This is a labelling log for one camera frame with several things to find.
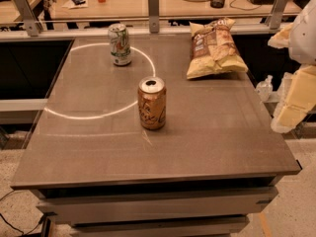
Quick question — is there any grey metal bracket right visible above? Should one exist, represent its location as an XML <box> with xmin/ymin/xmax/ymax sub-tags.
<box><xmin>266</xmin><ymin>0</ymin><xmax>289</xmax><ymax>30</ymax></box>

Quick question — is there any grey metal bracket left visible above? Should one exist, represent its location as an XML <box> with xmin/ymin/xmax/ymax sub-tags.
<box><xmin>13</xmin><ymin>0</ymin><xmax>42</xmax><ymax>37</ymax></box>

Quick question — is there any orange soda can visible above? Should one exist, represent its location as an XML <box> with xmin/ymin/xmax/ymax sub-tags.
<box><xmin>137</xmin><ymin>76</ymin><xmax>167</xmax><ymax>130</ymax></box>

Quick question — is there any black floor cable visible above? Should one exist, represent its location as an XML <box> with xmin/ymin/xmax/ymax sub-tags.
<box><xmin>0</xmin><ymin>190</ymin><xmax>47</xmax><ymax>237</ymax></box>

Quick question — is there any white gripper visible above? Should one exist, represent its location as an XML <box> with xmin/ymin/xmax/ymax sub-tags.
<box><xmin>268</xmin><ymin>0</ymin><xmax>316</xmax><ymax>133</ymax></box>

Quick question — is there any yellow brown chip bag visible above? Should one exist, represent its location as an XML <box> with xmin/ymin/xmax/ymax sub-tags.
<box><xmin>187</xmin><ymin>18</ymin><xmax>248</xmax><ymax>80</ymax></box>

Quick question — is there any black mesh pen cup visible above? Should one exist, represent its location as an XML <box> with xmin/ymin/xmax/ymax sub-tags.
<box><xmin>210</xmin><ymin>0</ymin><xmax>225</xmax><ymax>9</ymax></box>

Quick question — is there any clear sanitizer bottle left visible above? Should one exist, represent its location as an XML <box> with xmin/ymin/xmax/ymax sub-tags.
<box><xmin>256</xmin><ymin>75</ymin><xmax>273</xmax><ymax>102</ymax></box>

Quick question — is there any grey metal bracket middle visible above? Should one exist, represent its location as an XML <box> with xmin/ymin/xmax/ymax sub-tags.
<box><xmin>148</xmin><ymin>0</ymin><xmax>159</xmax><ymax>34</ymax></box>

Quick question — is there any green white soda can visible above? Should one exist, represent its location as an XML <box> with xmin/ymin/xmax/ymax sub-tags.
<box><xmin>108</xmin><ymin>23</ymin><xmax>131</xmax><ymax>66</ymax></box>

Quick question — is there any grey drawer cabinet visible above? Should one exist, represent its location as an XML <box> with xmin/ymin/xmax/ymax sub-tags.
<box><xmin>39</xmin><ymin>187</ymin><xmax>277</xmax><ymax>237</ymax></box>

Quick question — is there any grey metal bracket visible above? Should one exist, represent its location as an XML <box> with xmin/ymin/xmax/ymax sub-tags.
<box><xmin>13</xmin><ymin>0</ymin><xmax>42</xmax><ymax>37</ymax></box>
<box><xmin>148</xmin><ymin>0</ymin><xmax>159</xmax><ymax>34</ymax></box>
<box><xmin>266</xmin><ymin>0</ymin><xmax>289</xmax><ymax>30</ymax></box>

